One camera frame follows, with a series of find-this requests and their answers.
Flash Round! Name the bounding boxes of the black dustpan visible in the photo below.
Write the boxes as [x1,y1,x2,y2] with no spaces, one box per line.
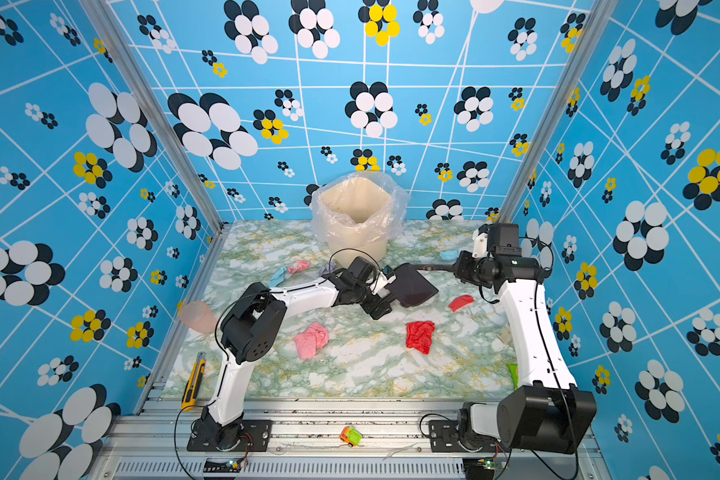
[383,263,453,308]

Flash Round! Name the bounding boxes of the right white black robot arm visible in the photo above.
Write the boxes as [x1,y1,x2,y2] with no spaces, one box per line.
[454,223,597,454]

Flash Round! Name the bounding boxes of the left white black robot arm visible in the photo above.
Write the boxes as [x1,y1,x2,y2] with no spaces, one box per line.
[193,256,398,451]

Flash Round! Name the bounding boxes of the red crumpled paper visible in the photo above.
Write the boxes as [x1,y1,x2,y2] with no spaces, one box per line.
[406,321,436,355]

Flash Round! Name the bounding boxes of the pink crumpled paper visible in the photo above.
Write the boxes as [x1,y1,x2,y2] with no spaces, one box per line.
[294,322,329,360]

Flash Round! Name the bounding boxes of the blue paper scrap right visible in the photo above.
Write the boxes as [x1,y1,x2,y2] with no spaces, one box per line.
[440,250,460,262]

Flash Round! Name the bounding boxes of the purple paper scrap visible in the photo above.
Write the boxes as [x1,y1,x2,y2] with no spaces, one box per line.
[318,263,335,277]

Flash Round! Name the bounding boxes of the small pink paper scrap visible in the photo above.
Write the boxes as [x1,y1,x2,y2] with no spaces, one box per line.
[287,260,311,275]

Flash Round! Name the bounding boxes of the beige trash bin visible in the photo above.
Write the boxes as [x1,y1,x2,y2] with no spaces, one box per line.
[312,176,391,267]

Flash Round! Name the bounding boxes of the green packet right edge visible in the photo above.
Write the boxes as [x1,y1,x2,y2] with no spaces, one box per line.
[507,364,519,390]

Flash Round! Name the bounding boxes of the light blue paper scrap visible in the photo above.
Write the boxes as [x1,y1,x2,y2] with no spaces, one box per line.
[268,267,288,288]

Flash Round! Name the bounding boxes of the small green orange toy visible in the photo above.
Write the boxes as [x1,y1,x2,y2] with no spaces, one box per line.
[339,426,363,447]

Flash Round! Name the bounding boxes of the pink translucent cup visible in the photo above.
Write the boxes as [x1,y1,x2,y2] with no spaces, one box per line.
[178,301,217,334]

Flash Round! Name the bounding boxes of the yellow utility knife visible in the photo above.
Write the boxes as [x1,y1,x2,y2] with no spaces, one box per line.
[181,352,206,411]

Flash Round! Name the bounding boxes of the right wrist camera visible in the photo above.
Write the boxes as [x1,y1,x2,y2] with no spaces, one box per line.
[472,223,490,259]

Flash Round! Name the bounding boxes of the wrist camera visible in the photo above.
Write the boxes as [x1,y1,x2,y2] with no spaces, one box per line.
[472,223,490,259]
[371,271,396,295]

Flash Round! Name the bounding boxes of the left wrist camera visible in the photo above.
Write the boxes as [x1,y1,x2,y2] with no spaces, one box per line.
[371,271,396,295]

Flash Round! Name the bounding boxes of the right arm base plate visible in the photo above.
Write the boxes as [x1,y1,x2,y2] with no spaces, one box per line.
[422,417,507,456]

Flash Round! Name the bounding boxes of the aluminium frame rail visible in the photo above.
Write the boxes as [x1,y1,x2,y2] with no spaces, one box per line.
[90,392,610,479]

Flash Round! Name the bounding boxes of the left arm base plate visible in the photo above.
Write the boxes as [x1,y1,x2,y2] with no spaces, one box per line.
[187,418,273,453]

